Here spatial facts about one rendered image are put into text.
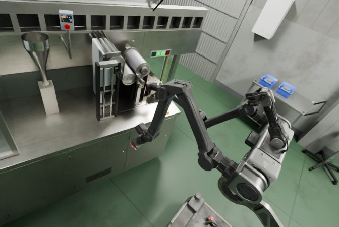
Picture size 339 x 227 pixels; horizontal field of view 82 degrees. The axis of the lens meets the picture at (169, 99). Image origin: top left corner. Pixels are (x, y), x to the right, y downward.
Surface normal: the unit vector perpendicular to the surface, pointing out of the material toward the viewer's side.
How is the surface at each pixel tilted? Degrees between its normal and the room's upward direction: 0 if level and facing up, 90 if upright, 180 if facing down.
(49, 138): 0
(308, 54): 90
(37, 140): 0
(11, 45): 90
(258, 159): 0
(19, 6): 90
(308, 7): 90
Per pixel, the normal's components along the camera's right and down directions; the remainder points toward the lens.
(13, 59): 0.53, 0.65
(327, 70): -0.62, 0.39
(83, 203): 0.22, -0.73
